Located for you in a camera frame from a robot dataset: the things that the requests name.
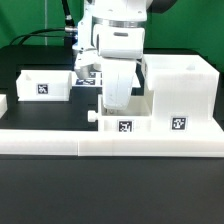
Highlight white front drawer tray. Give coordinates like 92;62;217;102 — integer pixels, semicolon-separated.
88;95;151;132

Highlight white drawer cabinet box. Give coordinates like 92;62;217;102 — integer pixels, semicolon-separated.
142;54;221;134

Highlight white marker sheet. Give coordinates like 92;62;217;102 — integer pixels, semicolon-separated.
72;72;103;87

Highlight white block left edge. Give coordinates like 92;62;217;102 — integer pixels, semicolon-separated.
0;94;8;119

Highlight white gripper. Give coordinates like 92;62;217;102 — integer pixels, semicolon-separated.
101;58;136;110

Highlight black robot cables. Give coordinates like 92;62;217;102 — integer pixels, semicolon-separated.
9;0;78;46

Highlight white L-shaped fence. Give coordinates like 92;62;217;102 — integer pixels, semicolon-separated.
0;129;224;158

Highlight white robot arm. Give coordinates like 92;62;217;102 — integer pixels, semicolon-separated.
73;0;178;110

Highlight white drawer tray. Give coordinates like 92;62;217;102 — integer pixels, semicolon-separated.
88;95;151;132
16;70;72;101

